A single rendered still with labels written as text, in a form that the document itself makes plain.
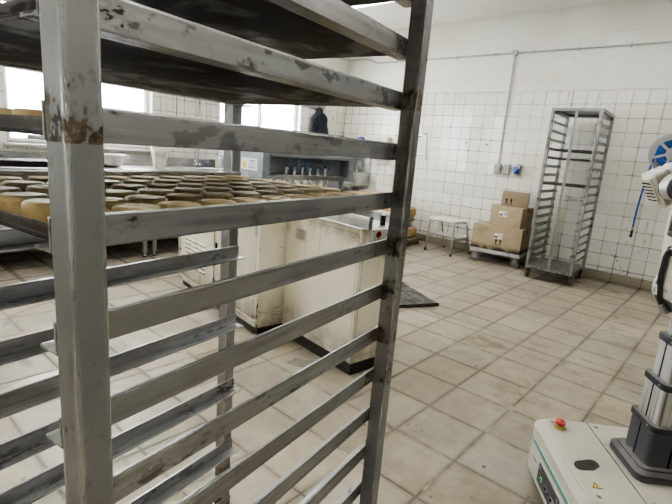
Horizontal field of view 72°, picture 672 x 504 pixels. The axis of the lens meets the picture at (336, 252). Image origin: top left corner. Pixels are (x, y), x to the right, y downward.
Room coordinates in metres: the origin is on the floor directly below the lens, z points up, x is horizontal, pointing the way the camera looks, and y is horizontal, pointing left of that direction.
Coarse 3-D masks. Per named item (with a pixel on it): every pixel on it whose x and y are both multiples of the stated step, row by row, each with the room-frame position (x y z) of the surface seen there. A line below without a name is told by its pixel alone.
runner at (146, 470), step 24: (360, 336) 0.82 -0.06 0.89; (336, 360) 0.76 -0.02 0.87; (288, 384) 0.64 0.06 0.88; (240, 408) 0.56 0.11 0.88; (264, 408) 0.60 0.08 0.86; (192, 432) 0.49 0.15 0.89; (216, 432) 0.52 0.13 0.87; (168, 456) 0.46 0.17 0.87; (120, 480) 0.41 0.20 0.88; (144, 480) 0.43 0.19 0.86
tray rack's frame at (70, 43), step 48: (48, 0) 0.36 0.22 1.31; (96, 0) 0.37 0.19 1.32; (48, 48) 0.36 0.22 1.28; (96, 48) 0.37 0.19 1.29; (48, 96) 0.36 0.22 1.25; (96, 96) 0.37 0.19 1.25; (48, 144) 0.36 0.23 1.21; (96, 144) 0.37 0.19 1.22; (96, 192) 0.37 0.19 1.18; (96, 240) 0.37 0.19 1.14; (96, 288) 0.37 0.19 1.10; (96, 336) 0.36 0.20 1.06; (96, 384) 0.36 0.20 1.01; (96, 432) 0.36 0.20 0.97; (96, 480) 0.36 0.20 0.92
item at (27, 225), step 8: (0, 216) 0.44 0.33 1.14; (8, 216) 0.43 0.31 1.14; (16, 216) 0.43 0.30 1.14; (0, 224) 0.44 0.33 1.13; (8, 224) 0.43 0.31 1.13; (16, 224) 0.43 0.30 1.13; (24, 224) 0.42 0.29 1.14; (32, 224) 0.41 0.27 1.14; (40, 224) 0.40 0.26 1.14; (24, 232) 0.42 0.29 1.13; (32, 232) 0.41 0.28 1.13; (40, 232) 0.40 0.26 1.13; (48, 240) 0.40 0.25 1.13
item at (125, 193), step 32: (0, 192) 0.53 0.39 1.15; (32, 192) 0.53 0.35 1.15; (128, 192) 0.60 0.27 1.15; (160, 192) 0.64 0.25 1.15; (192, 192) 0.68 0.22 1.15; (224, 192) 0.73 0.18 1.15; (256, 192) 0.73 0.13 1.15; (288, 192) 0.79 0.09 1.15; (320, 192) 0.85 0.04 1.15; (352, 192) 0.87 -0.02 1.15
